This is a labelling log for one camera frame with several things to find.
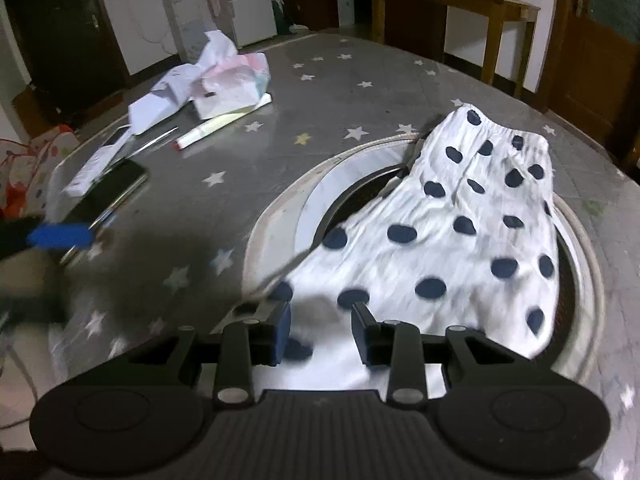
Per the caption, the wooden desk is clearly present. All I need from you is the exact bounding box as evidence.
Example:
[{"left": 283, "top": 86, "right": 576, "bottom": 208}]
[{"left": 369, "top": 0, "right": 542, "bottom": 99}]

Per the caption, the thin metal rod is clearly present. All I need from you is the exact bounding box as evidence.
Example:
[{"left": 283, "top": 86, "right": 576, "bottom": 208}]
[{"left": 117, "top": 127, "right": 179, "bottom": 157}]

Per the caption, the white water dispenser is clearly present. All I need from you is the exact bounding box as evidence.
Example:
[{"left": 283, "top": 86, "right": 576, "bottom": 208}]
[{"left": 160, "top": 0, "right": 202, "bottom": 62}]

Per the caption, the white tube red cap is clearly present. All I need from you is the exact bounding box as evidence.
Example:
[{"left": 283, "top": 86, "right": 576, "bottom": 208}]
[{"left": 173, "top": 108, "right": 273, "bottom": 151}]

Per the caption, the white polka dot garment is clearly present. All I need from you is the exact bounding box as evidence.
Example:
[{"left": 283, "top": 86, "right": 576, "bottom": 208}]
[{"left": 272, "top": 102, "right": 561, "bottom": 396}]

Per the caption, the black smartphone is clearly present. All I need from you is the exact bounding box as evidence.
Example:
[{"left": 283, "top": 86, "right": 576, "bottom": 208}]
[{"left": 59, "top": 159, "right": 150, "bottom": 267}]

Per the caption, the crumpled white paper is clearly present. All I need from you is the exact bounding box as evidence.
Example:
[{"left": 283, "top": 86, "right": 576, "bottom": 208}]
[{"left": 127, "top": 30, "right": 242, "bottom": 137}]

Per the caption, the brown wooden door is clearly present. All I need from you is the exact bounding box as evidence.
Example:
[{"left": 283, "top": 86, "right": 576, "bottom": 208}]
[{"left": 540, "top": 0, "right": 640, "bottom": 162}]

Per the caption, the white refrigerator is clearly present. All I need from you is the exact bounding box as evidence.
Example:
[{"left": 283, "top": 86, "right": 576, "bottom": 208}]
[{"left": 220, "top": 0, "right": 281, "bottom": 49}]

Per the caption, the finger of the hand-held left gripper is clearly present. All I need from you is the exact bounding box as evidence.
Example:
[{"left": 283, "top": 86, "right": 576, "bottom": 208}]
[{"left": 0, "top": 217, "right": 96, "bottom": 262}]

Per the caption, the white pink plastic packet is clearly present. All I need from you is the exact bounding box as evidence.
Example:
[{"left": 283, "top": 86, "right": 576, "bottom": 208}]
[{"left": 192, "top": 52, "right": 274, "bottom": 122}]

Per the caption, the white remote control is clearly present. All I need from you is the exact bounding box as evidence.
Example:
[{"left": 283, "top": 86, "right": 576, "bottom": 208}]
[{"left": 62, "top": 127, "right": 135, "bottom": 199}]

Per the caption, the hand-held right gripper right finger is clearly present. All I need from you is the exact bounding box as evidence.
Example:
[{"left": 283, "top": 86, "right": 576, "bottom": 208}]
[{"left": 351, "top": 302, "right": 556, "bottom": 406}]

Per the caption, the green broom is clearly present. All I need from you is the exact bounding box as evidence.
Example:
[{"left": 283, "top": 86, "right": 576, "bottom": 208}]
[{"left": 270, "top": 0, "right": 289, "bottom": 37}]

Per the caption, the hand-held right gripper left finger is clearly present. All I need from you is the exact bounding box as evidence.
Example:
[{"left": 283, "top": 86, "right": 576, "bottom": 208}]
[{"left": 87, "top": 302, "right": 292, "bottom": 408}]

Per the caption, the red white patterned cloth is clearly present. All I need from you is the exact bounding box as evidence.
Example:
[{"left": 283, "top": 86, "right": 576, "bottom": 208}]
[{"left": 0, "top": 125, "right": 84, "bottom": 222}]

